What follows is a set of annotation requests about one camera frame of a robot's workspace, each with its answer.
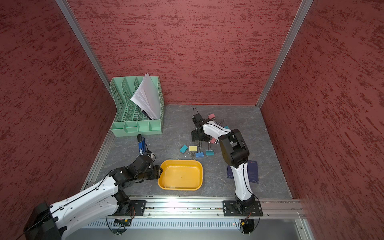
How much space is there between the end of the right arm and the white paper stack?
0.29 meters

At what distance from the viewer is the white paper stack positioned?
0.92m

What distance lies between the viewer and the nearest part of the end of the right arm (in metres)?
0.76
